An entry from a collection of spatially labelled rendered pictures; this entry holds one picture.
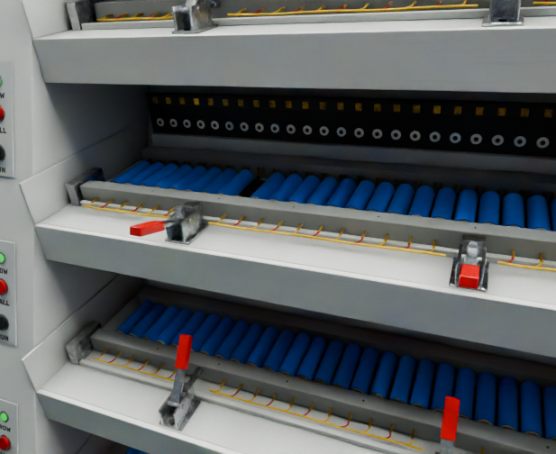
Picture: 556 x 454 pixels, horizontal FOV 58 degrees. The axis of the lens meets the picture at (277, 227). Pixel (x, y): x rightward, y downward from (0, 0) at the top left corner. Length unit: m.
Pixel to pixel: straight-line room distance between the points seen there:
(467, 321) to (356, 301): 0.09
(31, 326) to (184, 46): 0.36
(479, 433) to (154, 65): 0.46
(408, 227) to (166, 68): 0.27
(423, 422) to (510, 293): 0.17
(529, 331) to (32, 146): 0.51
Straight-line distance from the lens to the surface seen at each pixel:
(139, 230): 0.44
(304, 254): 0.45
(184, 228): 0.48
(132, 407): 0.60
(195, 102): 0.64
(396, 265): 0.44
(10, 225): 0.63
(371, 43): 0.42
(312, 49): 0.43
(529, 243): 0.45
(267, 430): 0.54
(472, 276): 0.35
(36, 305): 0.63
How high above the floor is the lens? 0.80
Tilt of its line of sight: 9 degrees down
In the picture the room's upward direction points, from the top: 4 degrees clockwise
